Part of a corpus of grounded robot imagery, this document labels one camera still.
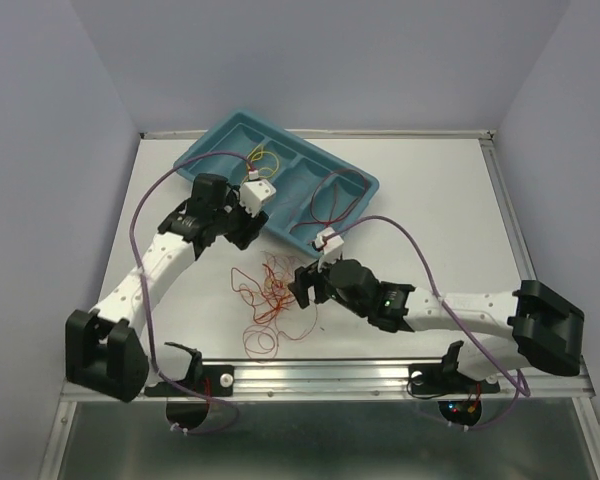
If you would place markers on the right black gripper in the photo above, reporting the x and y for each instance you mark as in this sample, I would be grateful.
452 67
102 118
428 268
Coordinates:
300 288

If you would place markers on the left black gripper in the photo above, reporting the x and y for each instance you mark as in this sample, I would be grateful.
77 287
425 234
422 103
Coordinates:
245 235

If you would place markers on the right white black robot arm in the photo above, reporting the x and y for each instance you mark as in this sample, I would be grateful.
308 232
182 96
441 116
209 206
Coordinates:
532 326

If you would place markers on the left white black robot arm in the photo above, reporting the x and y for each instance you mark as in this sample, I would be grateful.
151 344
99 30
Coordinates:
111 347

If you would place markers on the teal plastic compartment tray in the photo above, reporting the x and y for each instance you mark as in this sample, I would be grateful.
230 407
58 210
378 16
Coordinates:
315 189

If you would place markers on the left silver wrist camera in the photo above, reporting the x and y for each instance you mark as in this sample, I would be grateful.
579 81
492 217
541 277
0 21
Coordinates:
255 194

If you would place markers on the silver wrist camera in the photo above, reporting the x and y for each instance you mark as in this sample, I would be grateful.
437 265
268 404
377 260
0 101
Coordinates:
329 245
255 194

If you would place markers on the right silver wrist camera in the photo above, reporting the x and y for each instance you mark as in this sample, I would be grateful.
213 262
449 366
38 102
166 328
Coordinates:
329 245

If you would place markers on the aluminium front mounting rail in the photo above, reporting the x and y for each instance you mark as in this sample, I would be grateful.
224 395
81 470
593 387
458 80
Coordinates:
351 380

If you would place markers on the aluminium table edge frame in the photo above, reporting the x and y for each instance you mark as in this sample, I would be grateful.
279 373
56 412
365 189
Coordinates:
435 221

